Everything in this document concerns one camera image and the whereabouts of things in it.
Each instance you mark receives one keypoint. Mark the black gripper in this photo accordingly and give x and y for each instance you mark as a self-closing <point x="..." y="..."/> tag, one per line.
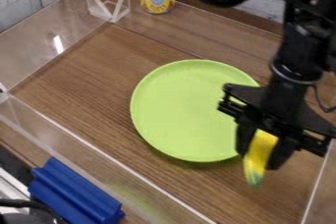
<point x="275" y="109"/>

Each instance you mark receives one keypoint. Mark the yellow banana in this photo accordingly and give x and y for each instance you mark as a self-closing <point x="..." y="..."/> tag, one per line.
<point x="258" y="156"/>

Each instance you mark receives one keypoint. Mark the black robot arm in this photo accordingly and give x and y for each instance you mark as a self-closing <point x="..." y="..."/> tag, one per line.
<point x="307" y="51"/>

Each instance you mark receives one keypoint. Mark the green plate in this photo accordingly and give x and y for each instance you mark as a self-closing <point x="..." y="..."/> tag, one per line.
<point x="174" y="109"/>

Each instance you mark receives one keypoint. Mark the blue plastic clamp block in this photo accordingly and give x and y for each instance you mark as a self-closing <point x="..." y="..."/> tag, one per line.
<point x="81" y="202"/>

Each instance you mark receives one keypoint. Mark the clear acrylic enclosure wall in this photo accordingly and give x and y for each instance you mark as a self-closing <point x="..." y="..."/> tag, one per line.
<point x="73" y="61"/>

